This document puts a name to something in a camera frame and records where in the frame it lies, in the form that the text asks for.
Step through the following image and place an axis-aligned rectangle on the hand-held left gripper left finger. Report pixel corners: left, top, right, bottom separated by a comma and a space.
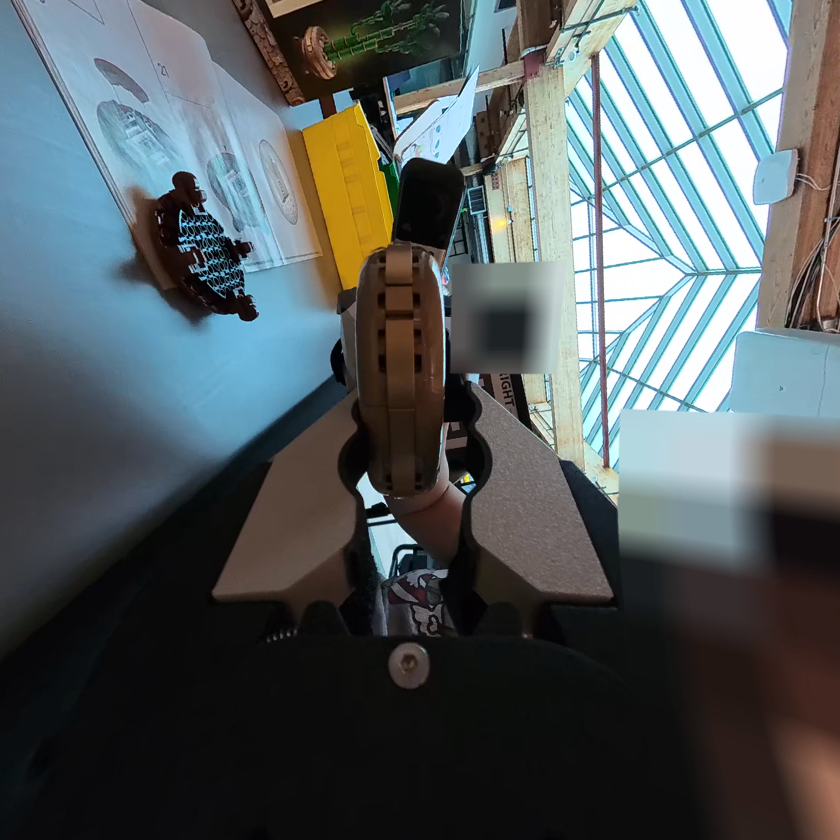
211, 397, 365, 624

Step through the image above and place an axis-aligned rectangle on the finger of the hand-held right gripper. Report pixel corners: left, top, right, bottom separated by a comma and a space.
336, 289, 361, 395

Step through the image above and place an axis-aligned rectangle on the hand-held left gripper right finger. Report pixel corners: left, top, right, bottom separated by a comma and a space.
458, 382, 616, 639

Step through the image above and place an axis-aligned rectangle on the round tan brick-built disc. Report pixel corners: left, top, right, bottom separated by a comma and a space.
354, 241, 450, 496

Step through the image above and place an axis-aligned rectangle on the person's right forearm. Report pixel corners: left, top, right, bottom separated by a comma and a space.
387, 479, 470, 565

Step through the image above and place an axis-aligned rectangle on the pale desk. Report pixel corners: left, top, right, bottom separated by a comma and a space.
0, 0, 355, 657

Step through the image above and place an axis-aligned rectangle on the yellow plastic bin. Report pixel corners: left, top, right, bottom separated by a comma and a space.
302, 104, 395, 290

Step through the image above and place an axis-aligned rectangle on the white paper sheet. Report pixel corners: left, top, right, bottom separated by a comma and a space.
394, 66, 481, 165

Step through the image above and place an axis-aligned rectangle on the grey printed sweatshirt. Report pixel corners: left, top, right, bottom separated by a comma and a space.
367, 525, 460, 637

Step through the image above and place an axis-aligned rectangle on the dark brown round brick plate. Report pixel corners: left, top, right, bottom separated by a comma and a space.
154, 171, 260, 324

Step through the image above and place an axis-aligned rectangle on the dark box with bamboo picture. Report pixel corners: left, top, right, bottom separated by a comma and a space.
233, 0, 463, 106

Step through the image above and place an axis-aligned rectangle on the building instruction booklet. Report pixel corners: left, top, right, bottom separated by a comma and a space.
13, 0, 324, 271

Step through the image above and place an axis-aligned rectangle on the wooden post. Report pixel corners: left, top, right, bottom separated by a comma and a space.
521, 52, 585, 467

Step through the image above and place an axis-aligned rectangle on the white wireless access point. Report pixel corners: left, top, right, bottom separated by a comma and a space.
752, 150, 800, 206

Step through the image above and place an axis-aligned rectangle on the grey cable bundle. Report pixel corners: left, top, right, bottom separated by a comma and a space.
784, 131, 840, 329

